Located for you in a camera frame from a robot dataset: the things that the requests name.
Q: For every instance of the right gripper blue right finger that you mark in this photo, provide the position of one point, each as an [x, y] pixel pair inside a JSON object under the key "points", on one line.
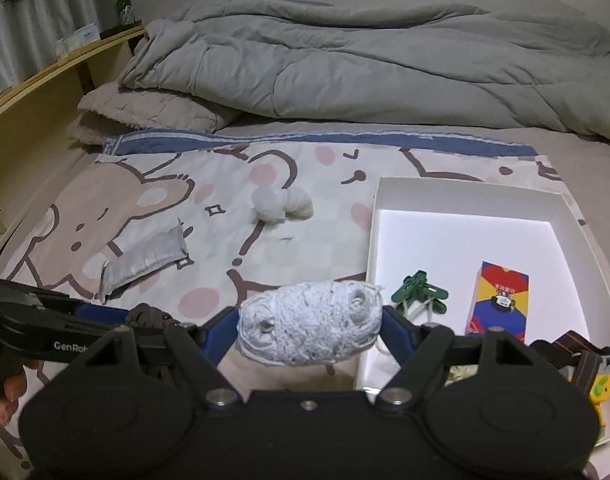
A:
{"points": [[421, 353]]}

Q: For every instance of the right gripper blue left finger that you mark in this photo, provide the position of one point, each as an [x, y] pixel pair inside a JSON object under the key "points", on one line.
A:
{"points": [[196, 351]]}

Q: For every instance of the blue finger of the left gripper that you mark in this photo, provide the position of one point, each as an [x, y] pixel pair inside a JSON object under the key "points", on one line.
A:
{"points": [[102, 315]]}

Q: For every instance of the bag of beige cord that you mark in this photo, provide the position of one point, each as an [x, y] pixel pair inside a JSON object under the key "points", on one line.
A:
{"points": [[457, 373]]}

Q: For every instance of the green clips with cord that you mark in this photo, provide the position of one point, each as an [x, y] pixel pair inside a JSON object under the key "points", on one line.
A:
{"points": [[416, 299]]}

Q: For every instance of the white yarn ball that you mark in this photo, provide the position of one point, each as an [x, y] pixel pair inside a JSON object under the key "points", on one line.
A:
{"points": [[313, 323]]}

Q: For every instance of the silver foil pouch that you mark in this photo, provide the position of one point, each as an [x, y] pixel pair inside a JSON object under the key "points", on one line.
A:
{"points": [[143, 259]]}

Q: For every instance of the colourful card box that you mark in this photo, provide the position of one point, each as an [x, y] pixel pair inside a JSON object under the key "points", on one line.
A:
{"points": [[500, 300]]}

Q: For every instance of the yellow headlamp with strap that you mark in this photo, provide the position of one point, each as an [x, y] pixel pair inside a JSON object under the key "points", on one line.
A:
{"points": [[585, 365]]}

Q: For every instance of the person's hand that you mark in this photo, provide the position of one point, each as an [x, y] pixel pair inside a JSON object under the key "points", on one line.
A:
{"points": [[14, 387]]}

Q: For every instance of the white shallow cardboard box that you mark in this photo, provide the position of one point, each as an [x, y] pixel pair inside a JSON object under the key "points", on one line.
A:
{"points": [[494, 249]]}

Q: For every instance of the white cotton ball left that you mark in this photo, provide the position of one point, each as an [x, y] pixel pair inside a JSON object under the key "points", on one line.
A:
{"points": [[269, 204]]}

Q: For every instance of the white cotton ball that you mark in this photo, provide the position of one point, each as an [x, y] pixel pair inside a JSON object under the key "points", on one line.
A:
{"points": [[269, 204], [298, 204]]}

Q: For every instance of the white cotton ball right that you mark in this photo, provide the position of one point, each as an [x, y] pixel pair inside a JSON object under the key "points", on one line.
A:
{"points": [[298, 204]]}

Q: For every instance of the wooden bedside shelf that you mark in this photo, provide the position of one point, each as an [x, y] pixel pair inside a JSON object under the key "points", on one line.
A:
{"points": [[35, 150]]}

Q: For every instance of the beige fluffy blanket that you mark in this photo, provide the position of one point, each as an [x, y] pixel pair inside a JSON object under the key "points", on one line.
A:
{"points": [[112, 110]]}

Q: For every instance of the tissue pack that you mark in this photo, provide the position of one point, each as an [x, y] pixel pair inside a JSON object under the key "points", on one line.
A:
{"points": [[80, 38]]}

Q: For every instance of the grey quilted duvet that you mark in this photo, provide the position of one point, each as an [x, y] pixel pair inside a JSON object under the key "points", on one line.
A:
{"points": [[442, 64]]}

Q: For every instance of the grey curtain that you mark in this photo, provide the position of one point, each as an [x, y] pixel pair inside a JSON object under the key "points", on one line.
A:
{"points": [[29, 31]]}

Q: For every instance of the green glass bottle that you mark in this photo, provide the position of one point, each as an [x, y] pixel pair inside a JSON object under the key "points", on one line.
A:
{"points": [[125, 12]]}

